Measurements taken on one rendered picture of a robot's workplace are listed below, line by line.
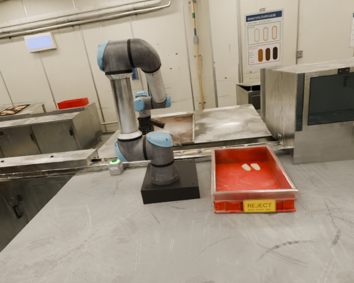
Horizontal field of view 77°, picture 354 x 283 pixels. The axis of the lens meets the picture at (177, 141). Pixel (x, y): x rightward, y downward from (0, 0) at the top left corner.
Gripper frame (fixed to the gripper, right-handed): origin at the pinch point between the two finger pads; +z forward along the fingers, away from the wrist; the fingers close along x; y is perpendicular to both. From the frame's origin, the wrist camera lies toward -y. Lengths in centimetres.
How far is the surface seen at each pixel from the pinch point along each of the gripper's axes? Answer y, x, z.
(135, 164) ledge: 12.3, 8.9, 8.9
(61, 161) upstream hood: 63, 8, 2
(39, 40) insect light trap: 292, -366, -133
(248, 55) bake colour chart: -80, -75, -45
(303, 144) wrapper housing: -84, 24, 0
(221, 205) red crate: -37, 60, 7
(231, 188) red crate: -43, 43, 11
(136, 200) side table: 3.3, 45.7, 11.4
